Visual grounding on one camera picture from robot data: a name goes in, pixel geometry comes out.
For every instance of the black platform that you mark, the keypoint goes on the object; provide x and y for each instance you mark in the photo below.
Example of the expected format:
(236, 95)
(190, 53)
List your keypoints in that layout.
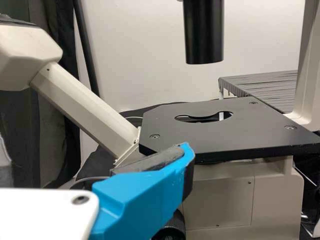
(265, 85)

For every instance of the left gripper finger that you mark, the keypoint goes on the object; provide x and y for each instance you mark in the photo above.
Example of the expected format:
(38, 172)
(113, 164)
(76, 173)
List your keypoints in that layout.
(140, 200)

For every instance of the cream microscope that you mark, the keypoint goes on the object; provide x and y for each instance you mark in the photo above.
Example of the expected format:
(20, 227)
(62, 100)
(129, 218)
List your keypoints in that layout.
(225, 135)

